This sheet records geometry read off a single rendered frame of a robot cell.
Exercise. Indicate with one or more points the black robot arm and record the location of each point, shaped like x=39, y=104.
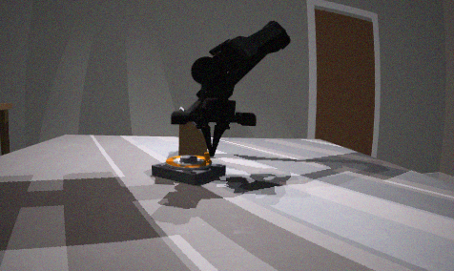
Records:
x=232, y=60

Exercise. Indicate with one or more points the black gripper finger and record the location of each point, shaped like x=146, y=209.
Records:
x=207, y=135
x=218, y=131

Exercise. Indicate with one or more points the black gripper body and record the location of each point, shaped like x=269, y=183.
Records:
x=245, y=119

